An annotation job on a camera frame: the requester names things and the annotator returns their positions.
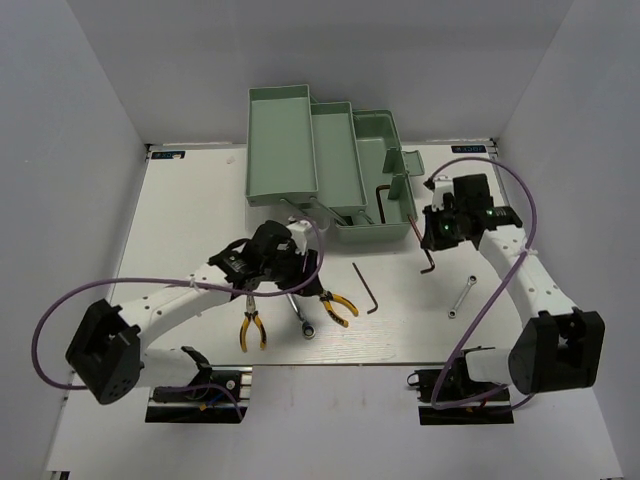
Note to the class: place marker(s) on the straight brown hex key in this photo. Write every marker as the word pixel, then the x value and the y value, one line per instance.
pixel 420 237

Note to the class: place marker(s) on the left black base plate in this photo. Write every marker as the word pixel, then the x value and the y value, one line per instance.
pixel 226 403

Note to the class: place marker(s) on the left yellow-handled pliers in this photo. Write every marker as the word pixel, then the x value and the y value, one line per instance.
pixel 251 317

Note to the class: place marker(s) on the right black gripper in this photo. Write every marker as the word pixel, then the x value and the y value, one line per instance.
pixel 432 240

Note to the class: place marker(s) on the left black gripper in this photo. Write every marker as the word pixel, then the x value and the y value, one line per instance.
pixel 300 257

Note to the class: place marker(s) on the left blue label sticker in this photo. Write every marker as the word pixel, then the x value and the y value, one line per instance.
pixel 166 155

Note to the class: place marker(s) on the blue label sticker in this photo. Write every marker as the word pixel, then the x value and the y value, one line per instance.
pixel 166 155
pixel 468 149

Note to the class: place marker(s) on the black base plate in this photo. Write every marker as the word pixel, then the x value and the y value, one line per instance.
pixel 478 408
pixel 226 403

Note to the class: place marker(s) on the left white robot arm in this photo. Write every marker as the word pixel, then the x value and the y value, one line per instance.
pixel 112 350

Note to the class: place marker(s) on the large silver ratchet wrench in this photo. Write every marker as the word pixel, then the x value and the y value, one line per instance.
pixel 308 330

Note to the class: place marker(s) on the small silver wrench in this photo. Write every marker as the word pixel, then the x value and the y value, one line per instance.
pixel 470 283

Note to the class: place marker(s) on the right blue label sticker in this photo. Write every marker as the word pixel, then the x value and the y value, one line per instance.
pixel 468 149

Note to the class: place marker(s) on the bent brown hex key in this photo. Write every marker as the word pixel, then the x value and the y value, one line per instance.
pixel 378 193

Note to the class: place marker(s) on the green cantilever toolbox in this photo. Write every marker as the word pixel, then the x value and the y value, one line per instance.
pixel 330 157

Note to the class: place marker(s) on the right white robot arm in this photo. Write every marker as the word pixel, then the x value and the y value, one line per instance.
pixel 559 347

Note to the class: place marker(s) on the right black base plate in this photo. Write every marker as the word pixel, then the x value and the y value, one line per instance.
pixel 478 408

